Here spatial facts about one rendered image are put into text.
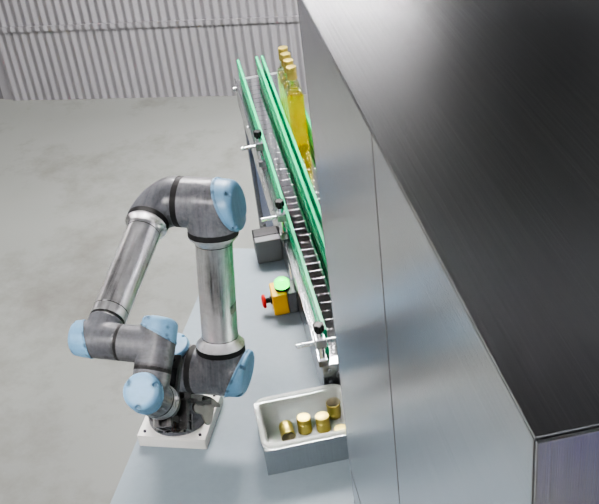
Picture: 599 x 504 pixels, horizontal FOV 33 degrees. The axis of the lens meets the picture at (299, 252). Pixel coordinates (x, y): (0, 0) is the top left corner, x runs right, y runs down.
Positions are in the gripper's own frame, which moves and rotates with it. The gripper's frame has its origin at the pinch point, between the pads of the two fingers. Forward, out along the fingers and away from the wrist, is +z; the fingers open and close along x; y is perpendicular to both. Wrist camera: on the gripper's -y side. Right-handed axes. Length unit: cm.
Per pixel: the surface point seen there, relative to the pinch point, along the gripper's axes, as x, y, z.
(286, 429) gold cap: 19.3, 4.5, 19.4
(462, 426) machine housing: 59, 25, -153
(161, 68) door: -92, -243, 296
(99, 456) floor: -65, -2, 125
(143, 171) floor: -90, -162, 254
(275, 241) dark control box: 10, -58, 67
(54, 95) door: -165, -241, 311
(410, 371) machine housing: 55, 19, -139
